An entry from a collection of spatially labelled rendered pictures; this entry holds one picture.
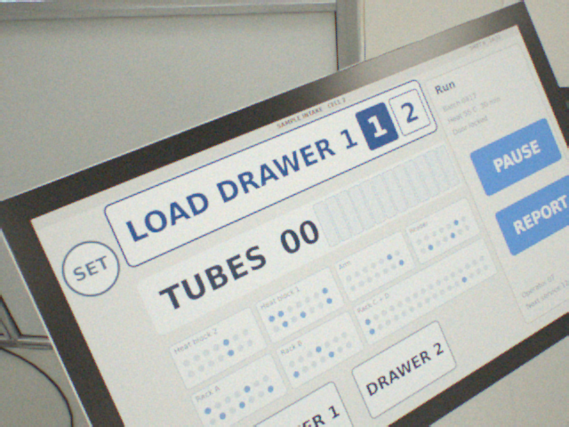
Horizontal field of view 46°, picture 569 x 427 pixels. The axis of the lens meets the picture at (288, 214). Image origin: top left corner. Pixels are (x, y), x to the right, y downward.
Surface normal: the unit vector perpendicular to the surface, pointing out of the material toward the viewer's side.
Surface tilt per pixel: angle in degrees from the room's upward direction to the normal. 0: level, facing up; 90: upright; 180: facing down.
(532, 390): 0
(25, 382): 0
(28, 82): 90
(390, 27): 90
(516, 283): 50
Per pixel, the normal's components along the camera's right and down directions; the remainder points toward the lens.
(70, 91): -0.14, 0.65
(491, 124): 0.34, -0.10
